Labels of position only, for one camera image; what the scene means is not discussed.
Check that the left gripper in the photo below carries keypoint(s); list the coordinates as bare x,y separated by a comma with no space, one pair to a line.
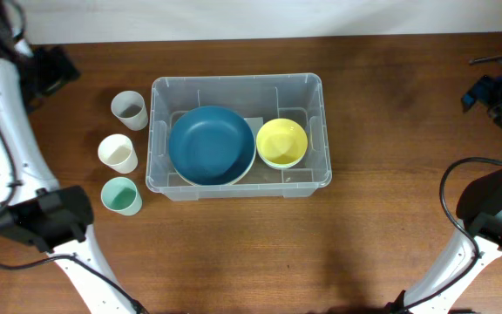
56,74

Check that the grey cup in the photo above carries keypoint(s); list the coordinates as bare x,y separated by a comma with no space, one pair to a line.
130,108

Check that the cream cup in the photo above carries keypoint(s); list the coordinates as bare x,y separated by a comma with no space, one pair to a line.
117,152

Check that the green cup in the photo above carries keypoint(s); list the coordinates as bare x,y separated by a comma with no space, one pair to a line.
120,195

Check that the dark blue plate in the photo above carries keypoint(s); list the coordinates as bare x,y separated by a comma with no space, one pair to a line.
211,145

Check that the cream plate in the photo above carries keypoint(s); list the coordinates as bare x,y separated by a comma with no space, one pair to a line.
224,184

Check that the yellow bowl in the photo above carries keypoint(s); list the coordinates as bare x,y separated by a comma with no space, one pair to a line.
282,141

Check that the light green bowl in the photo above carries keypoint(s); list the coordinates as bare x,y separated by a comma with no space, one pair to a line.
278,166

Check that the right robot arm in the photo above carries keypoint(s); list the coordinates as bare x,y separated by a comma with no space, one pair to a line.
477,239

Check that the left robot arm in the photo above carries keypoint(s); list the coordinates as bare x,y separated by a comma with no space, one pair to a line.
34,209

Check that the clear plastic storage container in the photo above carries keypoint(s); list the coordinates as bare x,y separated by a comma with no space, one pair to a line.
295,96

